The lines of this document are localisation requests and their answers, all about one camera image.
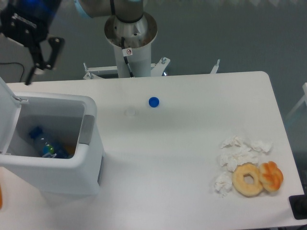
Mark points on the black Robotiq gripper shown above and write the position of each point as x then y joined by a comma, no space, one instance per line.
27,22

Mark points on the white trash can lid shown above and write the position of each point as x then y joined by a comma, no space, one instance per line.
10,108

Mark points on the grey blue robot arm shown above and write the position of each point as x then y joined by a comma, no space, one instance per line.
128,11

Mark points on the white trash can body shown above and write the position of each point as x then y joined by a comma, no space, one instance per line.
71,120

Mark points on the blue bottle cap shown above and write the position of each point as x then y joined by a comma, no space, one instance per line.
153,102

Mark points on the blue plastic bottle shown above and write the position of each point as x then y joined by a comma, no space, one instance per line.
46,145

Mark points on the orange object at edge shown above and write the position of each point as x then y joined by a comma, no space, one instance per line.
1,198

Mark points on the crumpled white tissue large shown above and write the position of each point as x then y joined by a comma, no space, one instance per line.
237,151

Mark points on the crumpled white tissue small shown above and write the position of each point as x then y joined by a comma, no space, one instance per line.
223,184

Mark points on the orange glazed twisted bun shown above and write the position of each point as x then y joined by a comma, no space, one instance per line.
270,176

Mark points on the black device at corner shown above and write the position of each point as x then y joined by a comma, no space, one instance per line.
298,205

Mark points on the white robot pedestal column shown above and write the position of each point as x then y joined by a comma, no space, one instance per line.
132,45

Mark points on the white metal base frame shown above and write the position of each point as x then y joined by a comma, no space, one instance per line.
157,69

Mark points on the plain ring donut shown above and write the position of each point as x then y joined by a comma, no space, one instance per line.
246,180

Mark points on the white frame at right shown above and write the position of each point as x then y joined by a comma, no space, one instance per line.
298,108

